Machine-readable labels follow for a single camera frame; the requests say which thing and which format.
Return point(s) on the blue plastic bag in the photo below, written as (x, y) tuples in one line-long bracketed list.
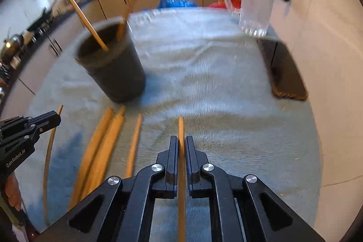
[(173, 1)]

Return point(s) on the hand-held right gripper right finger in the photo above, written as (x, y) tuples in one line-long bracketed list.
[(189, 157)]

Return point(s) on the clear glass mug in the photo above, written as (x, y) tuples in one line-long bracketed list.
[(255, 9)]

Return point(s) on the blue-grey towel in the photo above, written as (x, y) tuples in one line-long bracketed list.
[(212, 74)]

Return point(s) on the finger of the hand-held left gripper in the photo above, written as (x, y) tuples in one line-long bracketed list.
[(46, 120)]

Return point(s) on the wooden chopstick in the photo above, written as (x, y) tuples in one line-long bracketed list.
[(93, 145), (85, 22), (50, 145), (133, 145), (121, 111), (181, 128), (106, 145), (122, 26)]

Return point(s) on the gas stove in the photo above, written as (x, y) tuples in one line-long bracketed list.
[(8, 69)]

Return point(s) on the person's left hand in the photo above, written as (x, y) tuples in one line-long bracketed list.
[(12, 192)]

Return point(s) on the red plastic basin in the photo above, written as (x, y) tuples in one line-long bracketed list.
[(217, 5)]

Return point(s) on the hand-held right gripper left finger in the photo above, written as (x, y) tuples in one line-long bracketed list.
[(173, 157)]

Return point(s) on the dark grey utensil cup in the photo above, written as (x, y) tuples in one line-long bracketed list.
[(119, 74)]

